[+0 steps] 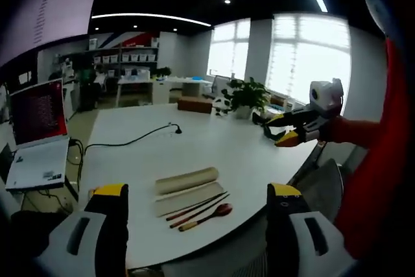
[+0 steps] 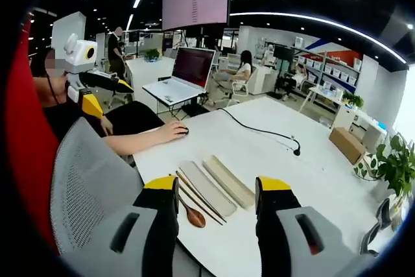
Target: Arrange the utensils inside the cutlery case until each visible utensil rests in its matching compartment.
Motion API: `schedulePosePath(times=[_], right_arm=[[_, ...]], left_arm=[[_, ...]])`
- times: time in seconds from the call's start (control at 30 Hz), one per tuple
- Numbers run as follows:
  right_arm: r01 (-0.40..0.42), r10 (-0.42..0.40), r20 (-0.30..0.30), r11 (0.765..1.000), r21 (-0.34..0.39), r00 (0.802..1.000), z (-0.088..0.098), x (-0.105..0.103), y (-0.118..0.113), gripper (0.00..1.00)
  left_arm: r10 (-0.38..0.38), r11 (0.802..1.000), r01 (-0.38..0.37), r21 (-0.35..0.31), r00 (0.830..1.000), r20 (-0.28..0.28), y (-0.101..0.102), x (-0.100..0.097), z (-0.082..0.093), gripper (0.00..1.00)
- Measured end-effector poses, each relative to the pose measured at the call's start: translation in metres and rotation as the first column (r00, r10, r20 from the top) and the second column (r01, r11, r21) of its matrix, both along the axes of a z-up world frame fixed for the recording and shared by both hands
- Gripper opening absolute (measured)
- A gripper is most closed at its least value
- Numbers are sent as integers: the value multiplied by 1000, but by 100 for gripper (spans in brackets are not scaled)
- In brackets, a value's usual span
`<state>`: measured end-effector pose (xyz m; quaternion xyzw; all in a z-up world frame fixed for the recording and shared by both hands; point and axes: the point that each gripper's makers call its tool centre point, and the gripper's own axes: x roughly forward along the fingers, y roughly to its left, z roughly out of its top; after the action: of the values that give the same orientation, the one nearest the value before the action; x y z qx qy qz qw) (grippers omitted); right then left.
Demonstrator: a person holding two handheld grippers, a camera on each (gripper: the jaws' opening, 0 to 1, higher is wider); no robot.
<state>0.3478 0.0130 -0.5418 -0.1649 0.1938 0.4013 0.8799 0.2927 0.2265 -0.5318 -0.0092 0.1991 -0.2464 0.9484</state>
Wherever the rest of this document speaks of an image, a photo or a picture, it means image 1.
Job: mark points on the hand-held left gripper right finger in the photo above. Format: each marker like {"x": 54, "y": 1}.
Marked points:
{"x": 291, "y": 235}

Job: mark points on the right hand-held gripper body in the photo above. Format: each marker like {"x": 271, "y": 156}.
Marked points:
{"x": 327, "y": 98}

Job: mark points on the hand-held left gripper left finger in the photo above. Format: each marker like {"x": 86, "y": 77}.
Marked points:
{"x": 97, "y": 231}

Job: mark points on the red wooden spoon utensil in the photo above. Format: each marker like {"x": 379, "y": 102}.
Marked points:
{"x": 222, "y": 209}

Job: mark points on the dark red chopstick utensil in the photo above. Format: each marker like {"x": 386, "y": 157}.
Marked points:
{"x": 194, "y": 207}
{"x": 201, "y": 211}

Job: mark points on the bamboo mat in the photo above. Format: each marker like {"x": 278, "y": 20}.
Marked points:
{"x": 188, "y": 200}

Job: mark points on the beige cutlery case lid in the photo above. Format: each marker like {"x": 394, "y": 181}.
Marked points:
{"x": 186, "y": 179}

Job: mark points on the green potted plant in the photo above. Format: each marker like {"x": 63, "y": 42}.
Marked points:
{"x": 248, "y": 95}

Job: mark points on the grey mesh chair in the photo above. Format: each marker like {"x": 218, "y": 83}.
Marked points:
{"x": 321, "y": 186}

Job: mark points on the person's red clothing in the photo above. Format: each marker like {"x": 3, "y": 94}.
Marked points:
{"x": 382, "y": 160}

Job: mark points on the brown box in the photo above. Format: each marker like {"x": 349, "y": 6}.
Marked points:
{"x": 194, "y": 105}

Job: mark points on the white laptop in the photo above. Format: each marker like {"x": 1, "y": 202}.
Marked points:
{"x": 39, "y": 127}

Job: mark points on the white cabinet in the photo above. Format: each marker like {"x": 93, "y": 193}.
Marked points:
{"x": 160, "y": 90}

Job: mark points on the white desk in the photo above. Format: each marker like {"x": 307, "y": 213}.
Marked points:
{"x": 134, "y": 82}

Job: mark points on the shelf with white bins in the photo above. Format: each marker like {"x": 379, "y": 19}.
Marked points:
{"x": 123, "y": 56}

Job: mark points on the large wall screen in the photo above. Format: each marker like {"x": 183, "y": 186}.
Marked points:
{"x": 48, "y": 7}

